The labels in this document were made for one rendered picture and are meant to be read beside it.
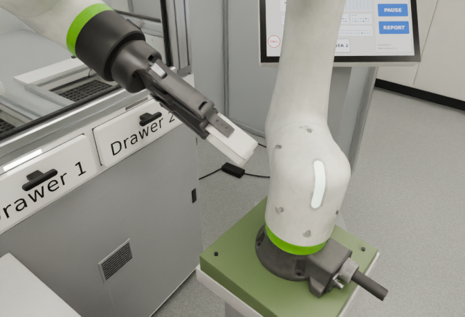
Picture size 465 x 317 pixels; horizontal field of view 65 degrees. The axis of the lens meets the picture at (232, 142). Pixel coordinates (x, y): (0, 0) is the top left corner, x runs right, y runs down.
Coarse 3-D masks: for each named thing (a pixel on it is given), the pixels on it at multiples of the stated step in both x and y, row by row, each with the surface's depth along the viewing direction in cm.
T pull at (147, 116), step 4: (156, 112) 99; (160, 112) 99; (140, 116) 97; (144, 116) 97; (148, 116) 97; (152, 116) 97; (156, 116) 98; (160, 116) 99; (144, 120) 95; (148, 120) 96; (152, 120) 97; (140, 124) 95; (144, 124) 95
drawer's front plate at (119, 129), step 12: (144, 108) 98; (156, 108) 102; (120, 120) 93; (132, 120) 96; (156, 120) 104; (168, 120) 108; (180, 120) 113; (96, 132) 88; (108, 132) 91; (120, 132) 94; (132, 132) 98; (144, 132) 101; (156, 132) 106; (96, 144) 91; (108, 144) 92; (108, 156) 93; (120, 156) 97
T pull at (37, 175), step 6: (30, 174) 76; (36, 174) 76; (42, 174) 76; (48, 174) 76; (54, 174) 77; (30, 180) 75; (36, 180) 75; (42, 180) 76; (24, 186) 73; (30, 186) 74
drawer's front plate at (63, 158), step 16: (64, 144) 83; (80, 144) 85; (32, 160) 78; (48, 160) 79; (64, 160) 83; (80, 160) 86; (0, 176) 73; (16, 176) 74; (64, 176) 84; (80, 176) 88; (0, 192) 73; (16, 192) 76; (32, 192) 79; (48, 192) 82; (0, 208) 74; (32, 208) 80; (0, 224) 75
